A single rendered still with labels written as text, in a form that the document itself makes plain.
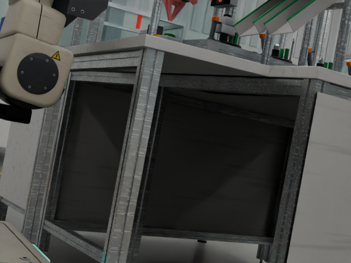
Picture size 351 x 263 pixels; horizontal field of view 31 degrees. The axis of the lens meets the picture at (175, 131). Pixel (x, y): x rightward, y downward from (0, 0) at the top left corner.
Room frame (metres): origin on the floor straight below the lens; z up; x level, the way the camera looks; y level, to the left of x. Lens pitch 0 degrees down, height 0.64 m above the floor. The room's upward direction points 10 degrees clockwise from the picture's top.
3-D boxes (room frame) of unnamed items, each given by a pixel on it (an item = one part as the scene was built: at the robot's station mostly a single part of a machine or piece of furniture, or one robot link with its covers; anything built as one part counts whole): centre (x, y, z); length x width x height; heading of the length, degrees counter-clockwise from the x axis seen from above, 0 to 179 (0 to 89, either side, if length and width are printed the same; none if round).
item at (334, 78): (2.53, -0.48, 0.84); 1.50 x 1.41 x 0.03; 34
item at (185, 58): (2.06, -0.01, 0.84); 0.90 x 0.70 x 0.03; 26
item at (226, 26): (2.29, -0.12, 1.06); 0.08 x 0.04 x 0.07; 124
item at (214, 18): (2.25, -0.07, 1.04); 0.04 x 0.02 x 0.08; 124
